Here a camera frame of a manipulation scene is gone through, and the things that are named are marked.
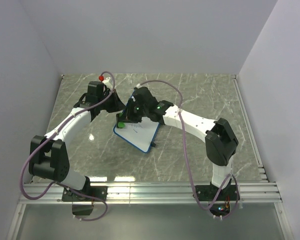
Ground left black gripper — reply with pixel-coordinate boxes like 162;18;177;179
98;89;126;114

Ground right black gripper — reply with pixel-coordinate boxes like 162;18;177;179
119;98;149;124

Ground green whiteboard eraser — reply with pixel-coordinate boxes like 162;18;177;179
116;112;125;129

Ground blue framed whiteboard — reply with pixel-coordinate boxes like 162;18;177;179
112;91;161;153

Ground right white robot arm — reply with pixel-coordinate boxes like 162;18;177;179
116;87;239;200

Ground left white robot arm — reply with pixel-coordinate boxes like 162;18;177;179
28;77;125;201

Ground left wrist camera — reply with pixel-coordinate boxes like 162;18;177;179
98;75;114;90

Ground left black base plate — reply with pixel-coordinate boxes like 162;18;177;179
61;186;108;202

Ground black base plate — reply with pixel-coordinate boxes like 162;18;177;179
194;180;241;202
61;186;108;202

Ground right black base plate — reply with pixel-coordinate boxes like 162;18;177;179
194;180;241;202

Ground aluminium rail frame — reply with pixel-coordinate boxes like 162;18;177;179
8;73;294;240

